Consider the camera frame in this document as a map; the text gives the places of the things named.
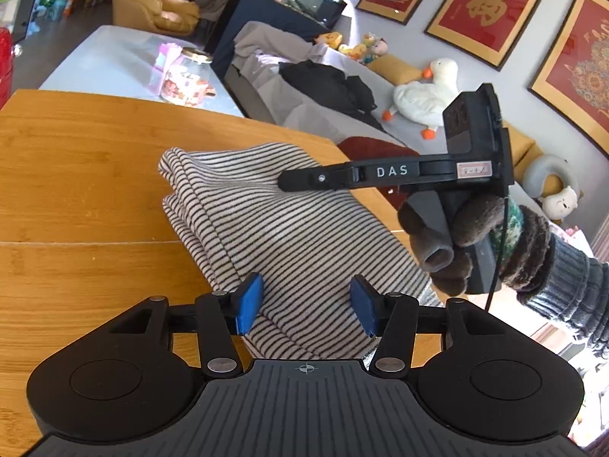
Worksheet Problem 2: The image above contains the person's right hand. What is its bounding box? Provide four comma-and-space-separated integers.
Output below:
399, 196, 505, 296

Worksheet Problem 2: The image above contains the white goose plush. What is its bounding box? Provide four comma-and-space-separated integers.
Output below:
383, 58, 460, 141

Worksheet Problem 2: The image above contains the black white striped shirt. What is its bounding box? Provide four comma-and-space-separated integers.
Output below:
158, 142, 445, 360

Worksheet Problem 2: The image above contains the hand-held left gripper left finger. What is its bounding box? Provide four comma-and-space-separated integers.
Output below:
110, 273, 265, 377

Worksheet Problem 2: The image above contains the grey neck pillow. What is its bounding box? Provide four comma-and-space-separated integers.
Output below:
522, 155, 574, 198

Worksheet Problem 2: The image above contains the yellow duck plush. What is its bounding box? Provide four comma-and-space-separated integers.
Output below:
314, 32, 344, 51

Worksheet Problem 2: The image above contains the glass jar with lid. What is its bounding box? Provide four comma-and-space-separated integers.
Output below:
151, 43, 214, 105

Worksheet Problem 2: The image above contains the beige blanket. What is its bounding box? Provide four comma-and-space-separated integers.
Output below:
233, 21, 329, 77

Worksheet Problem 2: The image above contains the black cable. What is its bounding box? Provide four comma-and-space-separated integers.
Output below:
485, 195, 511, 310

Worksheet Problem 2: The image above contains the fish tank on dark stand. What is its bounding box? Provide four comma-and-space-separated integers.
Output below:
204, 0, 348, 74

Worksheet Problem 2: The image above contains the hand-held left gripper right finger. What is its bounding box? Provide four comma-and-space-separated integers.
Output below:
349, 275, 500, 376

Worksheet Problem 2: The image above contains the grey sofa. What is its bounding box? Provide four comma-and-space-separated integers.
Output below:
223, 21, 595, 248

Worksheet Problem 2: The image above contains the shiny red box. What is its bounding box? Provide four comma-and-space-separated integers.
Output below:
0, 27, 13, 105

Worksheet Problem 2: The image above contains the red fleece jacket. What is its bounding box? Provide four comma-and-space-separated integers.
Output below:
339, 136, 422, 210

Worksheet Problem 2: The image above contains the white coffee table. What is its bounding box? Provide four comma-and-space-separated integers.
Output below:
40, 25, 248, 117

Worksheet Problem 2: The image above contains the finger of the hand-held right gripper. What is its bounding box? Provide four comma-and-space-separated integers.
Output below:
278, 161, 355, 193

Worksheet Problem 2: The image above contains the doll plush toy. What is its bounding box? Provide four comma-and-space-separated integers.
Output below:
339, 33, 388, 65

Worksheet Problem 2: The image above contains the black jacket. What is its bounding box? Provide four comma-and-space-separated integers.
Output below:
278, 60, 379, 127

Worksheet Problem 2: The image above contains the white cat plush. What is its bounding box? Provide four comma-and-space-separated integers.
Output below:
542, 185, 583, 222

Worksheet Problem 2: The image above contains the yellow pillow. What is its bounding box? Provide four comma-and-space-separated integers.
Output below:
502, 121, 562, 196
368, 54, 424, 84

